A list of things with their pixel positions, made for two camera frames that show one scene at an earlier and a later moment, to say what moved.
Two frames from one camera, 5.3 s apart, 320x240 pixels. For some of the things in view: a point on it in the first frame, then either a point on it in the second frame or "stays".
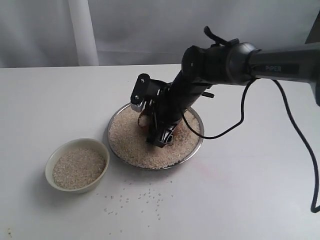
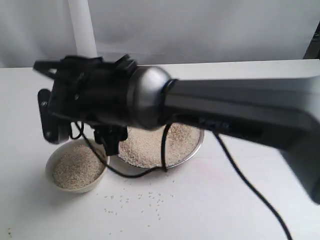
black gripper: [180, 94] -> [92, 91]
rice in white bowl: [78, 168] stays
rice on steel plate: [129, 140] stays
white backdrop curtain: [42, 33] stays
